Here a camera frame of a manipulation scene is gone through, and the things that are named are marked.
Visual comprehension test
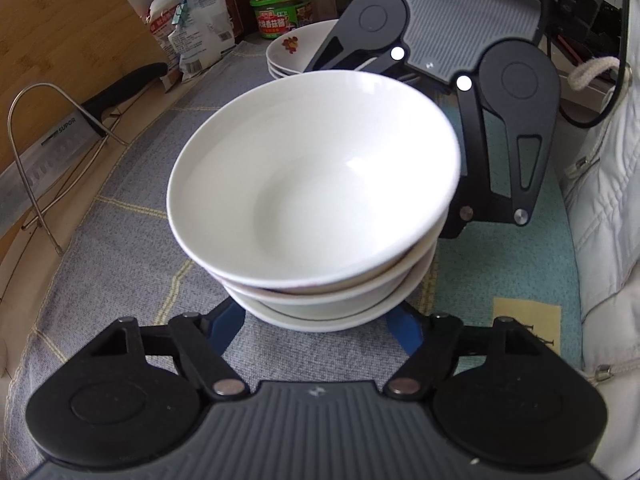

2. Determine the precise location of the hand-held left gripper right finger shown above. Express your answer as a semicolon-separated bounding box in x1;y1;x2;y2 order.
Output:
382;305;551;398

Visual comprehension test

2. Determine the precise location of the wooden cutting board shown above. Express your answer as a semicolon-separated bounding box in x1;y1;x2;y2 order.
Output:
0;0;167;261

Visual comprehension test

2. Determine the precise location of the white drawstring cord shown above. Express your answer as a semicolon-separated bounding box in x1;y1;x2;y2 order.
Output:
569;56;622;92

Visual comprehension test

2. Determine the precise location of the wire knife rack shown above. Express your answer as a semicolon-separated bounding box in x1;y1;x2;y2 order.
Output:
7;85;127;256

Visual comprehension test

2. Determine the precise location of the black cable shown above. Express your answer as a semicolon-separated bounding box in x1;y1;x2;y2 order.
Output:
547;0;633;130

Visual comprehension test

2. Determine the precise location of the white plastic seasoning bag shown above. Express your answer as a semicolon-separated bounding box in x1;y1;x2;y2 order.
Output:
170;0;237;82

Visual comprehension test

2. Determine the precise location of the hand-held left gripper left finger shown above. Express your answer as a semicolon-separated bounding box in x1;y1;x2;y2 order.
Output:
92;300;248;401

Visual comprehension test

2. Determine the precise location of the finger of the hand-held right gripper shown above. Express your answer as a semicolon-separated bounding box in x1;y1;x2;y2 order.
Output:
440;76;556;238
302;27;416;78

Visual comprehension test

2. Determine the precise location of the green lidded sauce jar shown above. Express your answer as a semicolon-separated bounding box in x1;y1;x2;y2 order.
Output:
250;0;314;41

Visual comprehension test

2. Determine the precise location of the large white bowl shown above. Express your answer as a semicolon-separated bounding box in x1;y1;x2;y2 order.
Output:
166;70;462;295
210;210;449;307
227;240;442;334

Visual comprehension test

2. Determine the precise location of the grey checked cloth mat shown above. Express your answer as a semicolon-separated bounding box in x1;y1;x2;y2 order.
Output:
7;40;481;411

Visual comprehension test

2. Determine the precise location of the person's white jacket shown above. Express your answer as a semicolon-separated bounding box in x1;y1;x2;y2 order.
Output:
562;55;640;466

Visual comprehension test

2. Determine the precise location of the black handled cleaver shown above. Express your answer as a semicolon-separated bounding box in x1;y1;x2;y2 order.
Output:
0;62;169;223

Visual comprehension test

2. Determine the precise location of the red white seasoning bag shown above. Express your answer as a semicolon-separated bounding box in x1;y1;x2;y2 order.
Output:
147;0;187;86

